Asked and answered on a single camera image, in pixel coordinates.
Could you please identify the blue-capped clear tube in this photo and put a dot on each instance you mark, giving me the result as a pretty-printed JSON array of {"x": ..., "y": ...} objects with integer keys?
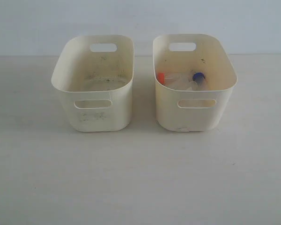
[{"x": 199, "y": 79}]

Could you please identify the orange-capped clear tube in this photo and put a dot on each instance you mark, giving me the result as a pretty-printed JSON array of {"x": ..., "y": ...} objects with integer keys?
[{"x": 166, "y": 78}]

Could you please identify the cream plastic bin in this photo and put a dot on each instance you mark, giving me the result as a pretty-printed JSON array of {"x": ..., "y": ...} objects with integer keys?
[
  {"x": 93, "y": 78},
  {"x": 188, "y": 110}
]

